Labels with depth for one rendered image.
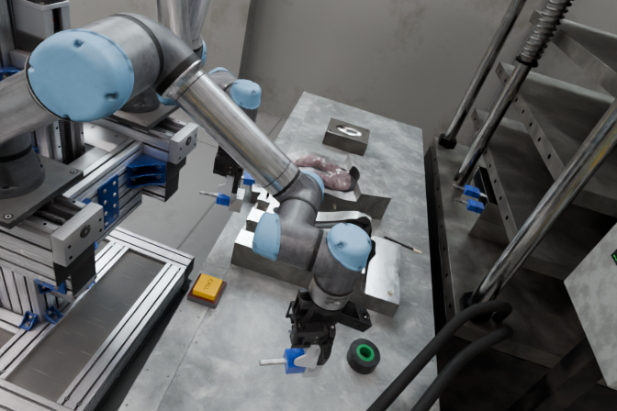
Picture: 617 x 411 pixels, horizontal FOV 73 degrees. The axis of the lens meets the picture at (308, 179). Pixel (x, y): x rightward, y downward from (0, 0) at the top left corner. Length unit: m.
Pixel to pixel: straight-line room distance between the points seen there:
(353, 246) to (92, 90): 0.43
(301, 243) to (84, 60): 0.40
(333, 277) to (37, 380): 1.29
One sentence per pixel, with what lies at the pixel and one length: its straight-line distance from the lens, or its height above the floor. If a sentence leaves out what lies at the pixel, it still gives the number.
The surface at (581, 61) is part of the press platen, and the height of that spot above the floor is 1.51.
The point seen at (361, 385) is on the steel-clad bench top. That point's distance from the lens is 1.14.
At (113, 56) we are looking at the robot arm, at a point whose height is 1.50.
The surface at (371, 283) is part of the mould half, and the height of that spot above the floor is 0.86.
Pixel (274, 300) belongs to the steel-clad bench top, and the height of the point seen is 0.80.
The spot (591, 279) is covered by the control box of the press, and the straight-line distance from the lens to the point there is 1.23.
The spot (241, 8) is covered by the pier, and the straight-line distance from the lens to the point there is 3.49.
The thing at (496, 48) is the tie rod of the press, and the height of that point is 1.34.
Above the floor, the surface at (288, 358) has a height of 0.94.
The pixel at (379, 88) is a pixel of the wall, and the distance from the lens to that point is 3.52.
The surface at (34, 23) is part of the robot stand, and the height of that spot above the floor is 1.33.
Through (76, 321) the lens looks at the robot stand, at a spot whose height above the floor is 0.21.
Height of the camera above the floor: 1.74
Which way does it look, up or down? 34 degrees down
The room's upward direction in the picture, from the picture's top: 17 degrees clockwise
